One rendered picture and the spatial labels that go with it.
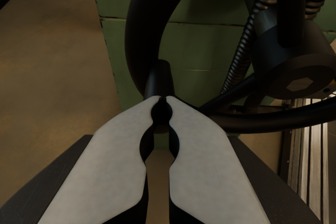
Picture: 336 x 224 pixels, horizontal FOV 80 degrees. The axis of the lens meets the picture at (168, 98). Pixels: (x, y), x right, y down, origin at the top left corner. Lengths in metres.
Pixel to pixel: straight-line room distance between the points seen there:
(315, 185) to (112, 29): 0.81
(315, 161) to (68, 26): 1.53
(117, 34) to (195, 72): 0.19
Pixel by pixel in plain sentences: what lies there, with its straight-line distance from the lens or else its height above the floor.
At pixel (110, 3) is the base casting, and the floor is 0.74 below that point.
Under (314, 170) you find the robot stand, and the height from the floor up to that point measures 0.23.
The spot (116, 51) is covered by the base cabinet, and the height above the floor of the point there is 0.63.
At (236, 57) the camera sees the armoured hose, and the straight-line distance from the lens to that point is 0.28.
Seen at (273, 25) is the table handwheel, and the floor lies 0.82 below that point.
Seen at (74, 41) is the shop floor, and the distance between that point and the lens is 1.46.
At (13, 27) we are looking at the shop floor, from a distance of 1.71.
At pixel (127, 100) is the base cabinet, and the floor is 0.44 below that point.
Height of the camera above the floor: 0.94
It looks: 58 degrees down
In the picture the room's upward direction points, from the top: 8 degrees clockwise
